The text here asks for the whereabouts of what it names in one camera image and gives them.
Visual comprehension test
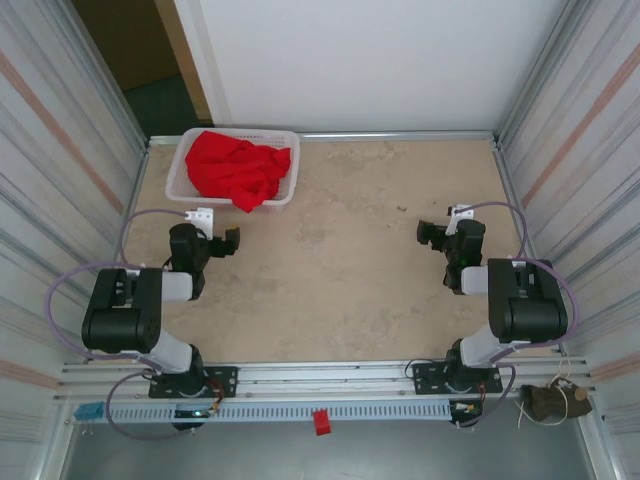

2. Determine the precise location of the brown cloth bag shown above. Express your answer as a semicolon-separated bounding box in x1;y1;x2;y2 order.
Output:
520;382;594;424

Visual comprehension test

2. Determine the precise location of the white slotted cable duct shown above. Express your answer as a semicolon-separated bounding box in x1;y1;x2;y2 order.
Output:
102;399;454;423

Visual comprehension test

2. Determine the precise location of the aluminium mounting rail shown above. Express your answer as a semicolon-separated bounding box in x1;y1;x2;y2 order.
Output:
58;355;597;402

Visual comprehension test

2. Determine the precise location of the small blue block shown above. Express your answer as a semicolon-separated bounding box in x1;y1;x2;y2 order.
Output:
74;401;106;421

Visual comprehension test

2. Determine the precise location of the brown wooden door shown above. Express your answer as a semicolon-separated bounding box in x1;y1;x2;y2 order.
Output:
71;0;182;92

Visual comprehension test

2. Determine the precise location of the aluminium frame post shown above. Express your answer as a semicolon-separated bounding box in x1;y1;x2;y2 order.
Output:
494;0;576;151
63;0;150;151

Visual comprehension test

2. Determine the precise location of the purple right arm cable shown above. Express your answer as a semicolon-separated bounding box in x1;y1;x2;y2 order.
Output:
457;201;580;430

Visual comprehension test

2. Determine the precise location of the aluminium table edge bar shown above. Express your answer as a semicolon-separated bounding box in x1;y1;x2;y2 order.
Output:
147;130;501;145

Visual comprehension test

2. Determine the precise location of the white perforated plastic basket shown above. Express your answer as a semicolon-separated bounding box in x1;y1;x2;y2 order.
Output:
164;127;302;217

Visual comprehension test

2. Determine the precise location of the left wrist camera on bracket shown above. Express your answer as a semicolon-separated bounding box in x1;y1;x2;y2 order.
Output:
183;206;217;238

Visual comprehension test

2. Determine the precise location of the white door frame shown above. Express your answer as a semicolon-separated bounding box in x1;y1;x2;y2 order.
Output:
173;0;234;127

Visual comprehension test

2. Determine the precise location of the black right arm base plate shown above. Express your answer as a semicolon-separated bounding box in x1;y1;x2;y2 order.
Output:
411;360;504;397

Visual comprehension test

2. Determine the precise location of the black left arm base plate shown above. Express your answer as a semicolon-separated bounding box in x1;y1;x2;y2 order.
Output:
148;366;239;400

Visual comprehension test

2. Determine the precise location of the small red block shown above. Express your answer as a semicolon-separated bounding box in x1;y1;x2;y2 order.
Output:
311;408;333;438

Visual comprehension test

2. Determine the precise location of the black controller board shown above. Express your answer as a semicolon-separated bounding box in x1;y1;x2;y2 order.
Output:
448;399;484;417
172;405;222;420

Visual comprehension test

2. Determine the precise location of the tan wooden door jamb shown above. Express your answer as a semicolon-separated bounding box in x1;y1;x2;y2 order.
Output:
153;0;215;125

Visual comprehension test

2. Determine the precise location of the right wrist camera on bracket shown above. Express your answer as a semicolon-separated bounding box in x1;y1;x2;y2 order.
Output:
446;203;475;236

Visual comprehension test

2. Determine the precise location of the red t-shirt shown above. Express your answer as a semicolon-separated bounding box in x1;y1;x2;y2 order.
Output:
184;129;294;215

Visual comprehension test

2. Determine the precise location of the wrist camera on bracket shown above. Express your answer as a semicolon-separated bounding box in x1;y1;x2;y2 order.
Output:
446;203;475;236
183;206;217;238

